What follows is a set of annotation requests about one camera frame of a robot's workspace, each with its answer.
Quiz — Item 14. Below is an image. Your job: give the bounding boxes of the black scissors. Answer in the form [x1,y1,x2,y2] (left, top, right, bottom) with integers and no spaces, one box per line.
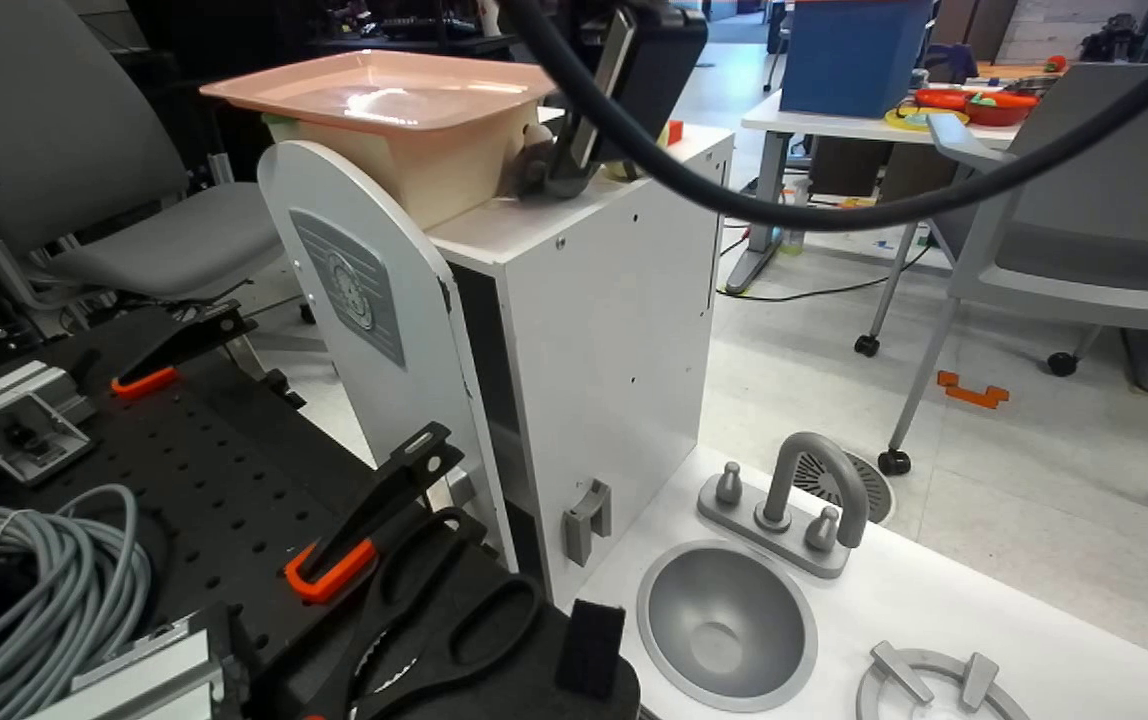
[279,510,543,720]

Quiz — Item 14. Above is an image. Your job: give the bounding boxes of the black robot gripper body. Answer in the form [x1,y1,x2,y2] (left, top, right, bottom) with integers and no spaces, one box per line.
[560,0,709,138]

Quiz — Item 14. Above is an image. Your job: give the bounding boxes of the grey toy faucet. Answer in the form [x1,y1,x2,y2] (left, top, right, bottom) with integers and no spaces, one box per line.
[695,431,873,580]

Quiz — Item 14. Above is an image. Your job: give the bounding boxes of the grey plush toy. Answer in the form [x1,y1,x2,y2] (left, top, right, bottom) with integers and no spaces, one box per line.
[499,144,592,198]

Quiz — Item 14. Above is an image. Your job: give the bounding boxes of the white desk table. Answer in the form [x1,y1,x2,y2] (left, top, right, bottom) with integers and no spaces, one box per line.
[725,89,1027,300]

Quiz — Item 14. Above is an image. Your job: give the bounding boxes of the grey toy sink bowl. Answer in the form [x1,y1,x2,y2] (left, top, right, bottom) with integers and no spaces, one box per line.
[638,542,819,713]

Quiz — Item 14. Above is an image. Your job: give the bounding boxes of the black orange clamp rear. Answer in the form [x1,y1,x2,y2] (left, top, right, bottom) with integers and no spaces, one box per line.
[107,303,254,401]

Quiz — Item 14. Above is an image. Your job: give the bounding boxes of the grey office chair left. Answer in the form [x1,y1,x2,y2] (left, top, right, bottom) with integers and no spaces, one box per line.
[0,0,279,300]

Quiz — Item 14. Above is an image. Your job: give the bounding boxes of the small black block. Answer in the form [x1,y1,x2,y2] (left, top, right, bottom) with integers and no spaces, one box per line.
[555,600,626,699]

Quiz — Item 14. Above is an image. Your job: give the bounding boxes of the black robot cable hose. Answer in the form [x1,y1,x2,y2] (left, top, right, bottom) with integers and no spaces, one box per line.
[499,0,1148,237]

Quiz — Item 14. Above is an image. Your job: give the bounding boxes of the grey coiled cable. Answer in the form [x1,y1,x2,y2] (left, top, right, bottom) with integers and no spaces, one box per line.
[0,480,158,720]

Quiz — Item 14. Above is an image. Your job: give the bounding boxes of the pink plastic tray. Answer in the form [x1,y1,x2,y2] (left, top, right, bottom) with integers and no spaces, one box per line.
[203,48,554,133]

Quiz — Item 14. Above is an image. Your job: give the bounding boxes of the grey toy stove burner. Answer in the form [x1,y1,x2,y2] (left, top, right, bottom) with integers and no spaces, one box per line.
[856,639,1032,720]

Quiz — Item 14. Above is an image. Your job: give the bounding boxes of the black perforated board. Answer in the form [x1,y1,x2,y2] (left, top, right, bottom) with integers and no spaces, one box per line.
[9,306,643,720]

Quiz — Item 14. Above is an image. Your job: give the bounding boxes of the black orange clamp front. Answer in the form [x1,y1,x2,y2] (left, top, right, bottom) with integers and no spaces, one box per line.
[284,422,466,604]

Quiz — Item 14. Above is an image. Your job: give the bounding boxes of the grey office chair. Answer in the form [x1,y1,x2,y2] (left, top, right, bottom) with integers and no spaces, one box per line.
[877,59,1148,477]
[0,0,279,300]

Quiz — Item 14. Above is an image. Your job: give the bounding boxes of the black orange clamp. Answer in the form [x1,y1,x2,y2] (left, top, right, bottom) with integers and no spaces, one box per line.
[284,422,466,604]
[107,303,254,401]

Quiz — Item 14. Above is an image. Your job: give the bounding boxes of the aluminium extrusion rail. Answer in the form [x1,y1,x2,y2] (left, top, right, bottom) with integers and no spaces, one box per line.
[0,360,92,484]

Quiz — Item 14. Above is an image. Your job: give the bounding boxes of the white toy kitchen cabinet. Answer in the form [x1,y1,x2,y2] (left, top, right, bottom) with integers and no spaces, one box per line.
[262,138,719,600]

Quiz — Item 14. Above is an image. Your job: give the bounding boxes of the grey office chair right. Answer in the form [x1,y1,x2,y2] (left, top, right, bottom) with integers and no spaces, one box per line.
[877,59,1148,477]

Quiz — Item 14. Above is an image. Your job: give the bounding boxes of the light wooden box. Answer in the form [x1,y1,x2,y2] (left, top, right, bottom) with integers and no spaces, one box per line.
[269,102,537,227]

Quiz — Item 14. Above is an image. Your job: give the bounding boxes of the white toy kitchen counter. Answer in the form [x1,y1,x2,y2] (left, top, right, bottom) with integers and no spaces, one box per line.
[580,455,1148,720]

